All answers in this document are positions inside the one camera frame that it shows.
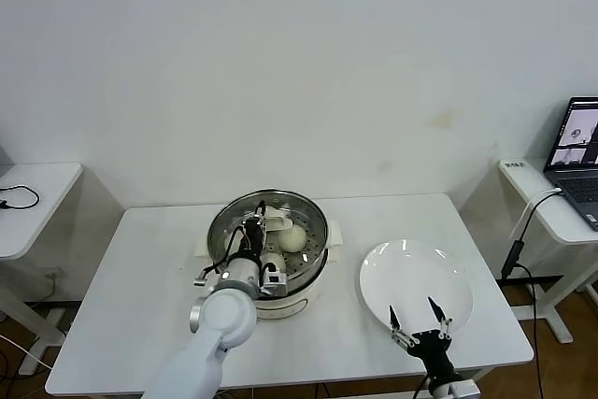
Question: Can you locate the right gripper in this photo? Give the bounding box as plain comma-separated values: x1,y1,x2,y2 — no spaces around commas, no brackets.
387,295,458,384

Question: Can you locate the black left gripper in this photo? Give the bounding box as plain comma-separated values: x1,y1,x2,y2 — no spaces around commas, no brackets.
240,201,269,260

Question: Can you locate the stainless steel steamer basket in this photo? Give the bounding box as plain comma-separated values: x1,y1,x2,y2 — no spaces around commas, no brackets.
194,189,346,295

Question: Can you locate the white round plate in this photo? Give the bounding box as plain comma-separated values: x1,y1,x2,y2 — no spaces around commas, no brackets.
359,238,475,340

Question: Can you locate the cream electric cooker base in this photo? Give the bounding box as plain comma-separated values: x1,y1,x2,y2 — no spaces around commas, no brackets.
193,230,346,325

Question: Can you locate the white side table with label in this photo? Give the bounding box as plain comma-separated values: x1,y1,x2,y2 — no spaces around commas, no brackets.
495,157,598,344

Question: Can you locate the white side table beige panel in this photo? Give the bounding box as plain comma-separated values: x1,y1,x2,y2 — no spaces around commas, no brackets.
0,161,126,376

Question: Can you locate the grey laptop with keyboard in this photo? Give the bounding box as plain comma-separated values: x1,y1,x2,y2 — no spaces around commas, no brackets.
544,96,598,232

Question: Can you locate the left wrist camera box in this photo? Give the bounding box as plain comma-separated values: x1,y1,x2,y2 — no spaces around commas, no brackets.
260,267,288,298

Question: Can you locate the white work table frame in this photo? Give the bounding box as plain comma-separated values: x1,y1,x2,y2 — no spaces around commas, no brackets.
420,367,496,399

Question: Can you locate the black laptop power cable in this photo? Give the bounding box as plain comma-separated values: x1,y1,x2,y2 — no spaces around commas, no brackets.
500,191,564,399

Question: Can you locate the white cable strip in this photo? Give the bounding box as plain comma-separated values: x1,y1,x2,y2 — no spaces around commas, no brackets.
510,187,564,239

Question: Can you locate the black looped cable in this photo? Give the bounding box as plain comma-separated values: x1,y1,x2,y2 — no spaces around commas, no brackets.
0,183,41,210

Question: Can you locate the white floor cable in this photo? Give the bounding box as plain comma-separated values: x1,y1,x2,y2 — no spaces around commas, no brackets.
0,334,53,371

